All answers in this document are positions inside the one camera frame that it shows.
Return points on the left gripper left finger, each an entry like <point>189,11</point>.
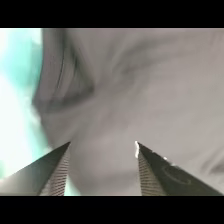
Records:
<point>43,176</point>

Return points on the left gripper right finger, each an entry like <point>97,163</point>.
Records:
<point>166,178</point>

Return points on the grey T-shirt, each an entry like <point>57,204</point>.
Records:
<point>140,90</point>

